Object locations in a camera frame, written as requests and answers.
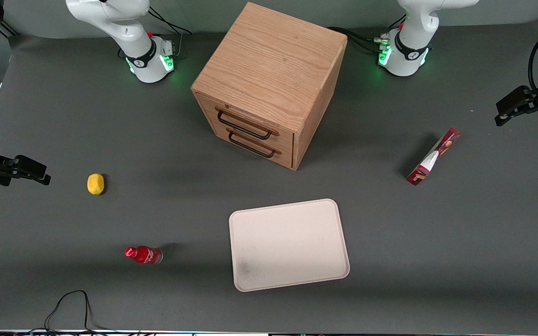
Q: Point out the beige rectangular tray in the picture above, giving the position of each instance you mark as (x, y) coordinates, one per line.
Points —
(287, 245)

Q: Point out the wooden drawer front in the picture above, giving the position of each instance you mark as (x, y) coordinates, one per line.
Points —
(250, 119)
(269, 156)

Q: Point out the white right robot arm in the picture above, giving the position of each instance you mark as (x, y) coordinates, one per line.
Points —
(133, 32)

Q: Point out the yellow lemon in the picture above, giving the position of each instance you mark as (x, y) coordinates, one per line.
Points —
(95, 184)

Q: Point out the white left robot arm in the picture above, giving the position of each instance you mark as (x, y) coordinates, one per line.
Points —
(409, 42)

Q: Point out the wooden drawer cabinet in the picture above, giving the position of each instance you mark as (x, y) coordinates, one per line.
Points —
(273, 60)

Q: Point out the red cookie box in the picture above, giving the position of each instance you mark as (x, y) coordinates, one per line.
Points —
(432, 158)

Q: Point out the red soda bottle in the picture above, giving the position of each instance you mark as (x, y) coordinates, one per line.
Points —
(145, 255)

